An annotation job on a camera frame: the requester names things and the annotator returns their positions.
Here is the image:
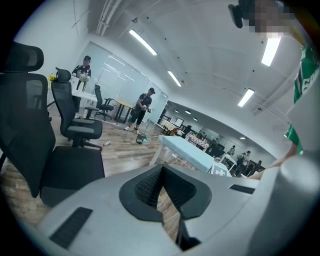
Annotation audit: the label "green printed shirt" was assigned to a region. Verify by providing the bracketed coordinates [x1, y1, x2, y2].
[284, 42, 320, 156]

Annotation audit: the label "light blue table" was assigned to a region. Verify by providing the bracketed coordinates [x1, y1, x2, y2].
[149, 134, 232, 177]

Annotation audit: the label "checkered cloth table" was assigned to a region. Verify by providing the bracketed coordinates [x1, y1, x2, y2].
[162, 120, 181, 133]
[186, 133, 211, 152]

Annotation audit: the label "person's right forearm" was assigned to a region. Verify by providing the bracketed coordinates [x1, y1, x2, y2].
[241, 144, 300, 181]

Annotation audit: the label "white flowers in vase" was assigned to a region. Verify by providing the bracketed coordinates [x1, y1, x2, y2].
[78, 73, 91, 92]

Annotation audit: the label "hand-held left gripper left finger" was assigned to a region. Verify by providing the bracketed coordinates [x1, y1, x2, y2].
[36, 163, 183, 256]

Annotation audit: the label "black head-worn camera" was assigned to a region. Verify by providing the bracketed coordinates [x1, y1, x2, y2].
[227, 0, 251, 29]

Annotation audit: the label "white power strip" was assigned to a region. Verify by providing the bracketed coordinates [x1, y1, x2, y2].
[108, 121, 126, 131]

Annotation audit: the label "white desk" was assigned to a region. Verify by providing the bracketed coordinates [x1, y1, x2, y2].
[47, 86, 99, 120]

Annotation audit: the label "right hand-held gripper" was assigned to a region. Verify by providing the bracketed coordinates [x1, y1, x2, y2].
[207, 164, 233, 178]

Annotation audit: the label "long ceiling light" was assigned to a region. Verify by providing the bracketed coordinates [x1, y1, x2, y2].
[260, 37, 283, 67]
[237, 87, 255, 108]
[128, 29, 158, 56]
[166, 70, 183, 88]

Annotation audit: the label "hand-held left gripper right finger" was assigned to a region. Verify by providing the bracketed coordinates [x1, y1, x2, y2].
[163, 164, 261, 256]

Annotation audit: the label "black office chair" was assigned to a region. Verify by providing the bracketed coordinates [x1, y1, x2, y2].
[0, 41, 106, 208]
[51, 67, 104, 151]
[84, 84, 115, 121]

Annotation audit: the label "framed wall board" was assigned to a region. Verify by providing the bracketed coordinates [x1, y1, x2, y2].
[171, 115, 185, 127]

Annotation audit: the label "round wooden table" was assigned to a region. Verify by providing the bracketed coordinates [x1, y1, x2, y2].
[113, 99, 136, 124]

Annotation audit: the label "person's head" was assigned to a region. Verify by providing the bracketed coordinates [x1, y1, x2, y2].
[247, 0, 301, 41]

